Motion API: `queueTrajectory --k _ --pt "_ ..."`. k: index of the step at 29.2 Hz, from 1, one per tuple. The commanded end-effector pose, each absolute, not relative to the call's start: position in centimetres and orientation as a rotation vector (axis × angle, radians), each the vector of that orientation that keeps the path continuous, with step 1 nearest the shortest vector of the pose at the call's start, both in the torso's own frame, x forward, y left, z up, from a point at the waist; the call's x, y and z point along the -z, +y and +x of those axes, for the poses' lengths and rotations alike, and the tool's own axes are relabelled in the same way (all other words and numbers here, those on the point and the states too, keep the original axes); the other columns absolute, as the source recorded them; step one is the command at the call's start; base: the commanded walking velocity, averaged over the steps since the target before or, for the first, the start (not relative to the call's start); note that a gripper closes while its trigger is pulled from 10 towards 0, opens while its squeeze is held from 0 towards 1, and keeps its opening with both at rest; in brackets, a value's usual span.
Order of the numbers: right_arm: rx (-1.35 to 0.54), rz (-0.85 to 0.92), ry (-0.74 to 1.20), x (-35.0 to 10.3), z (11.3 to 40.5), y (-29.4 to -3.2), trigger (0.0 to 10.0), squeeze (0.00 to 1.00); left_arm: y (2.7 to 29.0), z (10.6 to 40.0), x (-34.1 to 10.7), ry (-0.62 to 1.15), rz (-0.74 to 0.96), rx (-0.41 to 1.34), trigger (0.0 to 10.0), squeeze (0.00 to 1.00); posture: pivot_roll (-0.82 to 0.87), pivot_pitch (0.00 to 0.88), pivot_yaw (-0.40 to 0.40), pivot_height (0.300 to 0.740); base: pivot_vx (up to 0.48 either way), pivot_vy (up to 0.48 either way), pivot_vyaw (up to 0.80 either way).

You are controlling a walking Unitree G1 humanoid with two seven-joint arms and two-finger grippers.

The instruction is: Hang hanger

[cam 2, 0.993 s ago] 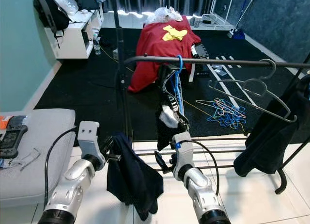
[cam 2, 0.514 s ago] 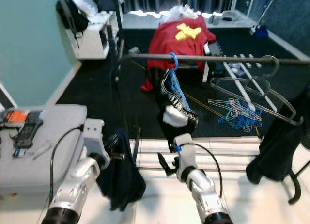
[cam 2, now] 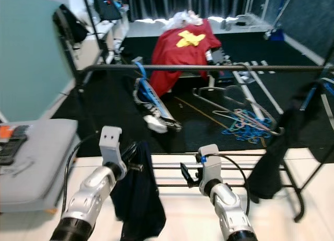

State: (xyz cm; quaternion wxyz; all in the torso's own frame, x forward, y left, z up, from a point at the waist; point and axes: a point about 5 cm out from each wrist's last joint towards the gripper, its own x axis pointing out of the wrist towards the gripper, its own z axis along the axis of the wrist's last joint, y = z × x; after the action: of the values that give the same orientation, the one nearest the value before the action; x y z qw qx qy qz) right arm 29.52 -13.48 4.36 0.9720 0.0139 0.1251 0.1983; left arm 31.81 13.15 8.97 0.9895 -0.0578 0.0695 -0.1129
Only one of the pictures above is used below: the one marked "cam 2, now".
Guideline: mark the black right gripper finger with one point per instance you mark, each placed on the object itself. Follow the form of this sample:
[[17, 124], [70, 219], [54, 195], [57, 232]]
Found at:
[[189, 172], [193, 183]]

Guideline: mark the navy blue garment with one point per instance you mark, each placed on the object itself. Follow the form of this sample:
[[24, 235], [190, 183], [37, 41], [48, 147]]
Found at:
[[135, 204]]

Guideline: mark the white plastic hanger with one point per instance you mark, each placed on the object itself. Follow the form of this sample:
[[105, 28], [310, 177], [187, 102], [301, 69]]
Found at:
[[219, 113]]

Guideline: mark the black shorts white waistband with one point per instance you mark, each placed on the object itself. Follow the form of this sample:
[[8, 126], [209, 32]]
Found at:
[[156, 125]]

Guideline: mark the black hanging shirt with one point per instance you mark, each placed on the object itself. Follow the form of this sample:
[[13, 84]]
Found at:
[[271, 163]]

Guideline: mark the low white table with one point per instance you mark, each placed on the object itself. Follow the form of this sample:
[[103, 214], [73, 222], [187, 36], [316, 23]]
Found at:
[[212, 82]]

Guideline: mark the grey cushioned bench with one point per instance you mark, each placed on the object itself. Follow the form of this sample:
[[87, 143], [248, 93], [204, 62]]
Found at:
[[36, 168]]

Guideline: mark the black metal garment rack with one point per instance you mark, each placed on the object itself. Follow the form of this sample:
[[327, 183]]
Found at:
[[188, 67]]

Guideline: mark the red cloth with yellow star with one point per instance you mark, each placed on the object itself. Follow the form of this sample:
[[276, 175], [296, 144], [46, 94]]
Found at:
[[169, 58]]

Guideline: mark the black handheld controller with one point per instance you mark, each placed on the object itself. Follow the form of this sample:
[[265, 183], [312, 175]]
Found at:
[[14, 144]]

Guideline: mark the white shelf unit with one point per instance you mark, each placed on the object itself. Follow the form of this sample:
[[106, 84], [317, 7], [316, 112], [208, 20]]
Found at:
[[115, 40]]

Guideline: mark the orange black tool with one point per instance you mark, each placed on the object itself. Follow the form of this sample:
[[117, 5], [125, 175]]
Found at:
[[5, 131]]

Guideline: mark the white raised platform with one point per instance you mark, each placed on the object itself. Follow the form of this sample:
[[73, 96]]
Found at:
[[146, 28]]

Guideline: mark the crumpled white cloth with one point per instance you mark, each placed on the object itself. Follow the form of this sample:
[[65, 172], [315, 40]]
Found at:
[[182, 19]]

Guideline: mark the black bag with red tag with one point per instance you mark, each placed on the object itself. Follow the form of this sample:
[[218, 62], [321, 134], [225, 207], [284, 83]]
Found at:
[[107, 6]]

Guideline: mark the dark pleated curtain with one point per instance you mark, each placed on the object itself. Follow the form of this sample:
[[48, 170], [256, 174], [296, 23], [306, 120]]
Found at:
[[162, 1]]

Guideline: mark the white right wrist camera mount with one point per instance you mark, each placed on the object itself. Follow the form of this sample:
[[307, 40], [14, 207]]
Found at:
[[211, 165]]

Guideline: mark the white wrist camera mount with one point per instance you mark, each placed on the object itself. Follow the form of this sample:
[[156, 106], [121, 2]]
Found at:
[[211, 165], [110, 139]]

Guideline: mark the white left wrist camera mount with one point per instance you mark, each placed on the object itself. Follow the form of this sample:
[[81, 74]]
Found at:
[[110, 139]]

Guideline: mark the white metal tube frame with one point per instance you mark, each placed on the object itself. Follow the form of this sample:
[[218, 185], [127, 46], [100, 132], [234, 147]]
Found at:
[[245, 23]]

